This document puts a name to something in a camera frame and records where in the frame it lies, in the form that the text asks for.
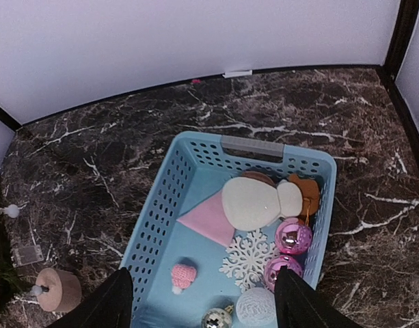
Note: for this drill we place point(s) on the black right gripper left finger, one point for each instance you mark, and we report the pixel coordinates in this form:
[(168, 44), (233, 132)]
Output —
[(110, 305)]

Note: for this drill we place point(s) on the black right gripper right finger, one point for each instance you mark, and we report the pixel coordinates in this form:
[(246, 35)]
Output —
[(298, 305)]

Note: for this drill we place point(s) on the light blue plastic basket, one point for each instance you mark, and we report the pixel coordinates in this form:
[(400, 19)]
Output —
[(196, 166)]

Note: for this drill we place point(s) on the white knitted ball ornament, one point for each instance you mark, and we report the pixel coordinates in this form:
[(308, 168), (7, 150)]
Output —
[(256, 307)]

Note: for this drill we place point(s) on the pink glitter bauble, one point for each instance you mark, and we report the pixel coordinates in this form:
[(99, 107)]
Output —
[(293, 236), (274, 266)]

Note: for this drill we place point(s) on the white snowflake ornament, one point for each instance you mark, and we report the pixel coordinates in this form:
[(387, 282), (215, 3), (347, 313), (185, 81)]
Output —
[(246, 259)]

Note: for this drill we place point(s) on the small pink knitted hat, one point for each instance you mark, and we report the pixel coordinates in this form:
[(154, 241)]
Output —
[(182, 277)]

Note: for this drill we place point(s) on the white felt ornament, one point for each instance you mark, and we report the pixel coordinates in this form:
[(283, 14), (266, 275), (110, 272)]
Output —
[(250, 204)]

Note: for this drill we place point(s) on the brown felt ornament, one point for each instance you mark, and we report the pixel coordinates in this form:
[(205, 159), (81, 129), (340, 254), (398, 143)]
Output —
[(309, 188)]

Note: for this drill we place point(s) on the pink felt triangle piece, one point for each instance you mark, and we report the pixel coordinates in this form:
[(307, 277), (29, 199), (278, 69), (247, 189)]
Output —
[(209, 220)]

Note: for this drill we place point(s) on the white tape piece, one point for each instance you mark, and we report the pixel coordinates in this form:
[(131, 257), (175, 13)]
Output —
[(238, 73)]

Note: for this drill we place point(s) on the black corner frame post left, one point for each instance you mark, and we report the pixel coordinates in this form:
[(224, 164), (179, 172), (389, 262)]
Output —
[(9, 121)]

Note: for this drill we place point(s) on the black corner frame post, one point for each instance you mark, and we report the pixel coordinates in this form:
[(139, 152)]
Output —
[(402, 59), (9, 121)]

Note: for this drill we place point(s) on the black corner frame post right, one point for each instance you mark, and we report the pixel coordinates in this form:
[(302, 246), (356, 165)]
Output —
[(402, 59)]

